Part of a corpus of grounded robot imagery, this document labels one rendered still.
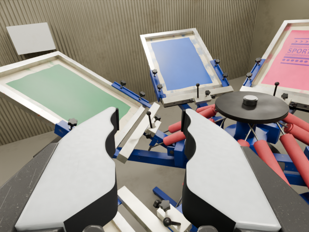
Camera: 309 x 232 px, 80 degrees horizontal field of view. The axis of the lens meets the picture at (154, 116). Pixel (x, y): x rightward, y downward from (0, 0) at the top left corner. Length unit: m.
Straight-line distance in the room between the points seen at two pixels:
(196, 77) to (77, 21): 2.39
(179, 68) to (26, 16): 2.51
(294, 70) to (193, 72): 0.75
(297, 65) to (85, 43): 2.96
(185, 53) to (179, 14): 2.31
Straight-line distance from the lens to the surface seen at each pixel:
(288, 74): 1.78
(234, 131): 1.06
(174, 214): 0.78
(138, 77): 3.88
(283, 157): 1.19
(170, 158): 1.20
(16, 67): 1.38
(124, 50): 3.71
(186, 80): 1.66
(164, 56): 1.84
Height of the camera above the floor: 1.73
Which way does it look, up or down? 29 degrees down
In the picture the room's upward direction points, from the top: 7 degrees counter-clockwise
